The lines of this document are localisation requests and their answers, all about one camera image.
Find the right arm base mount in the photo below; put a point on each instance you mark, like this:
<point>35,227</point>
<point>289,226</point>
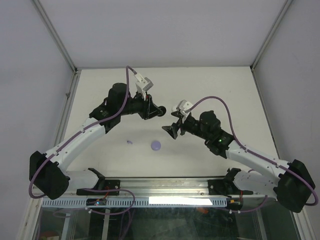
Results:
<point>225,186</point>

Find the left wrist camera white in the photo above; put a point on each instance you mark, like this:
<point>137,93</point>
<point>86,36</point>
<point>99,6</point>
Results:
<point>143,84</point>

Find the aluminium front rail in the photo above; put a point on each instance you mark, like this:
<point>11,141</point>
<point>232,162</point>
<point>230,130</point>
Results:
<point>162,186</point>

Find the purple earbud case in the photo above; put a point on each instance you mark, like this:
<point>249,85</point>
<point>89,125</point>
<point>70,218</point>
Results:
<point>155,145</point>

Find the black earbud case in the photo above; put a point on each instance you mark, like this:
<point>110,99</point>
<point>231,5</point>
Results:
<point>162,111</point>

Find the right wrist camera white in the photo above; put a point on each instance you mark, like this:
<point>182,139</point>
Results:
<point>184,107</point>

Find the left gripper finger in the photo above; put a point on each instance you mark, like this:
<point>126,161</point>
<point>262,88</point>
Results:
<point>151,103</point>
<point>153,113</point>

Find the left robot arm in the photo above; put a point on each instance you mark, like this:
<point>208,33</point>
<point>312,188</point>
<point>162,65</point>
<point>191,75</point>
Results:
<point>48,171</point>

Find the white earbud case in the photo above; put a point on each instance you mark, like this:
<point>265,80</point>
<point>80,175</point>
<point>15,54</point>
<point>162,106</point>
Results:
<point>174,108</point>

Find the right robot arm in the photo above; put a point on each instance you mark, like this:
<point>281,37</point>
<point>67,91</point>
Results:
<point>290,183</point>

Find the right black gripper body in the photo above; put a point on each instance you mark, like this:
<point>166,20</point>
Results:
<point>190,125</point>

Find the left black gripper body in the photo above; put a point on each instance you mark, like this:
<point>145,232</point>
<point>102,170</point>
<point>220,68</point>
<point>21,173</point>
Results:
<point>143,106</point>

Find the slotted cable duct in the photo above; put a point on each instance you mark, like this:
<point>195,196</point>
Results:
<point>139,202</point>

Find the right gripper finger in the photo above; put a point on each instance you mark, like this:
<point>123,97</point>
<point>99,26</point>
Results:
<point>172,130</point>
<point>177,114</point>

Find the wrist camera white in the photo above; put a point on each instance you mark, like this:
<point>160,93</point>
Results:
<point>184,107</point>
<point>143,84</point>

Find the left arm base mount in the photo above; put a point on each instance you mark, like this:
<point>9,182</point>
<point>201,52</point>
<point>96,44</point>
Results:
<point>104,186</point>

